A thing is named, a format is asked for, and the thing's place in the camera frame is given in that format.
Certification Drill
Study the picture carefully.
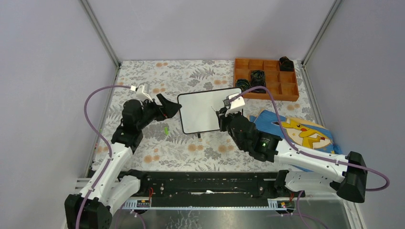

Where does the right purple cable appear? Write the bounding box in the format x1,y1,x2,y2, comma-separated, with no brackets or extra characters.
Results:
229,86,390,229

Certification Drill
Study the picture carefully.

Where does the orange compartment tray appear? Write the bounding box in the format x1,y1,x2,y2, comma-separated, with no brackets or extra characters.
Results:
234,58,299,102

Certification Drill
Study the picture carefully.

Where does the aluminium frame post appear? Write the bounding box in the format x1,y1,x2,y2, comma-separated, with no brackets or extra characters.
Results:
79,0,121,68
301,0,344,66

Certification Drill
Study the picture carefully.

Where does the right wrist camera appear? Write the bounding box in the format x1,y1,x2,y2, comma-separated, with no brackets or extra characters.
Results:
223,93,245,113

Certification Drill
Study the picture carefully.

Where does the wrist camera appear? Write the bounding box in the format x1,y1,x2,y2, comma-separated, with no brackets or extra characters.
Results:
130,83,153,102
223,93,245,113

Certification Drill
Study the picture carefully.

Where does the black item in tray corner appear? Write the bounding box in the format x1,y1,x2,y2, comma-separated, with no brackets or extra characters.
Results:
279,56,295,72

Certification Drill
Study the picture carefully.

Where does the right aluminium frame post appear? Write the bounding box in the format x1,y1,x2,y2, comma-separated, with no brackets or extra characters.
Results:
301,0,344,66

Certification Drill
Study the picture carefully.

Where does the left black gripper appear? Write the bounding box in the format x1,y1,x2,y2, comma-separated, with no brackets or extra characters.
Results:
137,94,182,131

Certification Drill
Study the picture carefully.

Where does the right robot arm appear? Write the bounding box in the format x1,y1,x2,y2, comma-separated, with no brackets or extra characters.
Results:
216,107,368,203

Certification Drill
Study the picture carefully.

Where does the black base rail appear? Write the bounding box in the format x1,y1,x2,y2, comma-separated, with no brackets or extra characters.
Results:
118,169,299,208

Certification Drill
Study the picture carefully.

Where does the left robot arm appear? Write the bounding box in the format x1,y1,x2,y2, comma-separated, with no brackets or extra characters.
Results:
64,94,181,229

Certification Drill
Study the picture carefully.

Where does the black item in tray middle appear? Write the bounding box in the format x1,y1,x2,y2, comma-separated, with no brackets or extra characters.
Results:
250,70,266,88

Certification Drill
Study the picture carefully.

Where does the left aluminium frame post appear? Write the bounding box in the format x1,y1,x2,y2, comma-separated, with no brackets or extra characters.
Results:
79,0,121,68

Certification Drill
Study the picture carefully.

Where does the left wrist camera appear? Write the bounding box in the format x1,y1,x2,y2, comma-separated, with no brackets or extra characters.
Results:
130,83,153,102

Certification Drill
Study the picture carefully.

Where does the small whiteboard black frame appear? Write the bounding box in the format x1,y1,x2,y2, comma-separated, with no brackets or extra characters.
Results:
177,87,242,135

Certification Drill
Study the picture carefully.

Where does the black item in tray left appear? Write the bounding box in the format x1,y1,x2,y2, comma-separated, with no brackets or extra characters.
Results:
235,79,251,92

